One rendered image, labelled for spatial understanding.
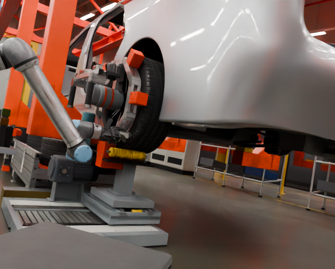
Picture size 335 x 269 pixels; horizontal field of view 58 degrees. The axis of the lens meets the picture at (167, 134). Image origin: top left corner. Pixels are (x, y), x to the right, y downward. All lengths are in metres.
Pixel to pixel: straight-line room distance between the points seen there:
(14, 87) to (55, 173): 2.25
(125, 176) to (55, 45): 1.08
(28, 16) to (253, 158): 3.29
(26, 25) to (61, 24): 1.98
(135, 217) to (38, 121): 0.99
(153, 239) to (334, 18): 11.01
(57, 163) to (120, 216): 0.60
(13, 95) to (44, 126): 1.96
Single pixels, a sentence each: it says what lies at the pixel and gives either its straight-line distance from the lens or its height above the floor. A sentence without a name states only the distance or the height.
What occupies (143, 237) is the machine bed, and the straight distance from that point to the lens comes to 1.85.
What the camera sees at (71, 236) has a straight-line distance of 0.86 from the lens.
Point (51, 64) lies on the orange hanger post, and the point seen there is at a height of 1.05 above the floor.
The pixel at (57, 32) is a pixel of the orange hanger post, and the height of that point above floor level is 1.28.
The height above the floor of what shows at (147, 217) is 0.13.
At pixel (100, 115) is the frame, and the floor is 0.74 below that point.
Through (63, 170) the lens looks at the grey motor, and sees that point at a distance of 2.21.
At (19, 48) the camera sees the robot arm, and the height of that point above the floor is 0.93.
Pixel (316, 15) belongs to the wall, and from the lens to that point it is 12.48.
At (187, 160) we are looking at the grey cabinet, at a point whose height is 0.32.
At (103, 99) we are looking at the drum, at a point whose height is 0.83.
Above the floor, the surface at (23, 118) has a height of 0.63.
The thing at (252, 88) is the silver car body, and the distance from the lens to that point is 1.40.
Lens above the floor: 0.62
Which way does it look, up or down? 2 degrees up
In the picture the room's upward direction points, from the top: 10 degrees clockwise
